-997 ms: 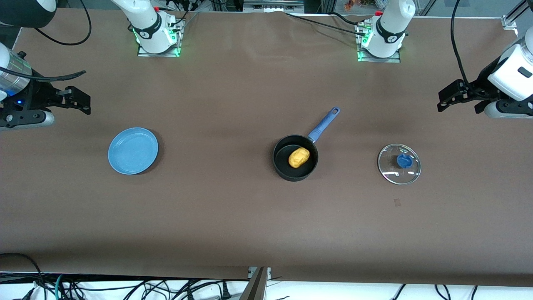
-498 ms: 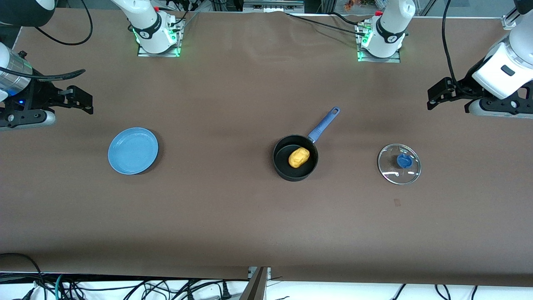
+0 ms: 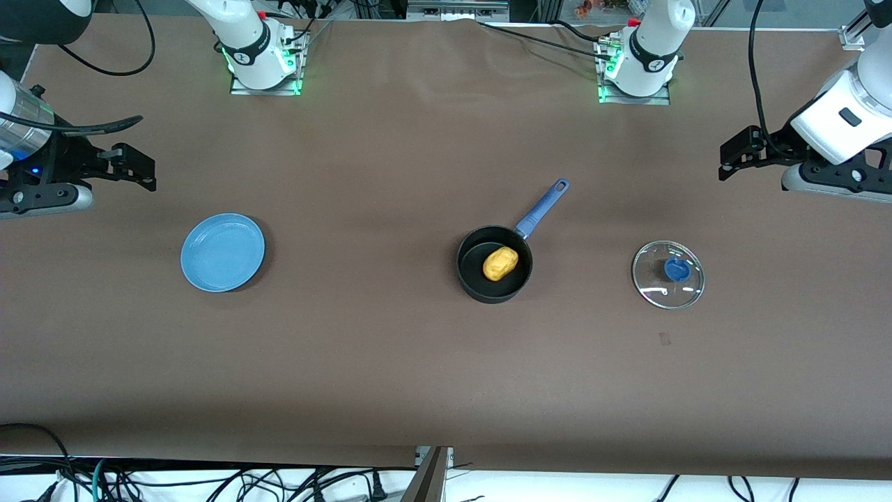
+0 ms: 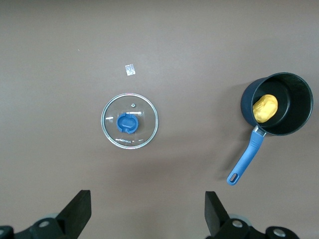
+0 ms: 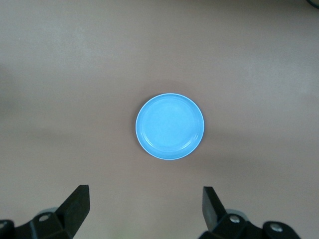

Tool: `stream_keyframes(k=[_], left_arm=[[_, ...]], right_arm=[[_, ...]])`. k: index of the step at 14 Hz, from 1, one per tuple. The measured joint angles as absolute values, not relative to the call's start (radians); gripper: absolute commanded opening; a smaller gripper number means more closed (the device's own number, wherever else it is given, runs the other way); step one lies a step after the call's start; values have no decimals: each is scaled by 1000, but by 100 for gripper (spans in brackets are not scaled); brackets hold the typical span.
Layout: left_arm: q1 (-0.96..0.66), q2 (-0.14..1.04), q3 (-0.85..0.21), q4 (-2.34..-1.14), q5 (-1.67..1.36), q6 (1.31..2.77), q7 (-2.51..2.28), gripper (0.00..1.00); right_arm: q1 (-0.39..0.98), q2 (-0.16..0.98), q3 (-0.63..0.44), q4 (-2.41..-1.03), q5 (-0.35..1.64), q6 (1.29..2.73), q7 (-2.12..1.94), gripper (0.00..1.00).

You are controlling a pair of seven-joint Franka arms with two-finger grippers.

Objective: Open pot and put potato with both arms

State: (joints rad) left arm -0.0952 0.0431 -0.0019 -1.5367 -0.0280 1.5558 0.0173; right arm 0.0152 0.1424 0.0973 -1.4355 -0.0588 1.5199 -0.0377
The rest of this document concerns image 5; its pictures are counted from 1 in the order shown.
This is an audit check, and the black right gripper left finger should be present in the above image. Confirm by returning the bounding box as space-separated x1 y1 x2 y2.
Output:
0 184 90 239

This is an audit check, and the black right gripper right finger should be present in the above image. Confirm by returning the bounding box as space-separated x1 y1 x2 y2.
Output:
199 186 299 239

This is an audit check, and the brown table cover sheet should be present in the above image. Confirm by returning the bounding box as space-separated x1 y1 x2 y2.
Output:
0 0 319 239

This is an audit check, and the blue round plate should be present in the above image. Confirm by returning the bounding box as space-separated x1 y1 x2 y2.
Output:
135 93 205 161

